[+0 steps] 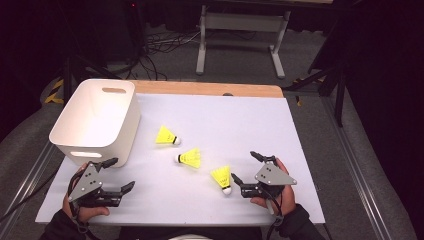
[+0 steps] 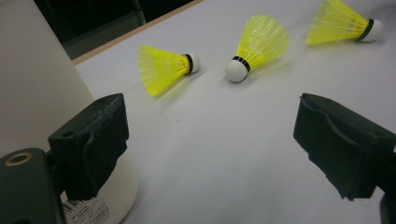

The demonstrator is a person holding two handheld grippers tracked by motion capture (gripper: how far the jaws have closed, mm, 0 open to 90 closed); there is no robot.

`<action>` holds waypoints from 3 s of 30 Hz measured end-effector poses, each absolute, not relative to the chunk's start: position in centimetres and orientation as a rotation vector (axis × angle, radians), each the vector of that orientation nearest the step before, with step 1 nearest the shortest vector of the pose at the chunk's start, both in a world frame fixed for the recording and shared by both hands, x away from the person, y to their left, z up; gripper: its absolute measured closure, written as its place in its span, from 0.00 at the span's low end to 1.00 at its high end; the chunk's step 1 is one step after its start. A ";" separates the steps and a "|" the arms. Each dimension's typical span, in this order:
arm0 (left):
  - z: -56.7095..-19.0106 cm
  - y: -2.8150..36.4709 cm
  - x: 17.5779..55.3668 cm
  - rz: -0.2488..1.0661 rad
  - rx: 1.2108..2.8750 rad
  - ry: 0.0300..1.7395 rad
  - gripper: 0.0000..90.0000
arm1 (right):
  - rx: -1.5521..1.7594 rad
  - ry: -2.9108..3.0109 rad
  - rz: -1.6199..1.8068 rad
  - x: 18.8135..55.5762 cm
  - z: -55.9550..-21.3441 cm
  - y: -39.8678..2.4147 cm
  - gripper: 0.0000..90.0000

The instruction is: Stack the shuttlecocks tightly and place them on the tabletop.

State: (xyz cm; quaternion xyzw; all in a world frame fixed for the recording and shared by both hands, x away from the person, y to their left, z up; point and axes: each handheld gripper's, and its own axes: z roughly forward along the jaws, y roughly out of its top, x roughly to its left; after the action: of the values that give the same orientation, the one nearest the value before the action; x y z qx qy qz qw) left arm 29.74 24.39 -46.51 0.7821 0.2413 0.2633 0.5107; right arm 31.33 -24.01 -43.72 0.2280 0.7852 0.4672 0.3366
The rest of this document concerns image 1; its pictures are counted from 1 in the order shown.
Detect grey metal stand frame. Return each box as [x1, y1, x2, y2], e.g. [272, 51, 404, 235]
[195, 4, 292, 80]

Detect hand-held gripper cable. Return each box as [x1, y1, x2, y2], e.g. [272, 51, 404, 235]
[68, 196, 90, 235]
[265, 191, 285, 240]

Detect tangle of black floor cables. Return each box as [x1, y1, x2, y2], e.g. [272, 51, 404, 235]
[109, 29, 201, 82]

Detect right hand-held gripper cable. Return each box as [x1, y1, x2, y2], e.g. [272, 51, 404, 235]
[265, 191, 285, 240]

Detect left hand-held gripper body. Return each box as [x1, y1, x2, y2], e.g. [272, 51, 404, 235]
[67, 160, 124, 209]

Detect yellow black hazard tape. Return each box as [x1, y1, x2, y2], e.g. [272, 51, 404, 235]
[44, 78, 65, 105]

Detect yellow shuttlecock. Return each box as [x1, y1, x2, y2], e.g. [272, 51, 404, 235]
[210, 165, 233, 196]
[174, 147, 202, 170]
[155, 125, 182, 146]

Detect person's right hand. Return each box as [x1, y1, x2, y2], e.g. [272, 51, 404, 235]
[249, 158, 299, 217]

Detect left hand-held gripper cable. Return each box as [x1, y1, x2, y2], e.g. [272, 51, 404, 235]
[68, 196, 90, 235]

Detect white plastic bin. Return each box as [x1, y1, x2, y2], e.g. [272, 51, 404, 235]
[48, 78, 142, 168]

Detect black curtain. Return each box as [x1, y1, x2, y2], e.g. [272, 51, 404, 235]
[308, 0, 424, 234]

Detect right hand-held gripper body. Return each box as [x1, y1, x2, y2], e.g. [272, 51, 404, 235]
[239, 161, 298, 201]

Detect grey metal floor rail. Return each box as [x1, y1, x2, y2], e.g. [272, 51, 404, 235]
[0, 143, 64, 240]
[321, 96, 395, 240]

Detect black tripod stand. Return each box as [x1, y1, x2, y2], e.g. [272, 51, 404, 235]
[283, 63, 348, 128]
[61, 56, 122, 104]

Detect person's left hand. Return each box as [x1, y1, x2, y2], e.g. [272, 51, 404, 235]
[62, 162, 111, 224]

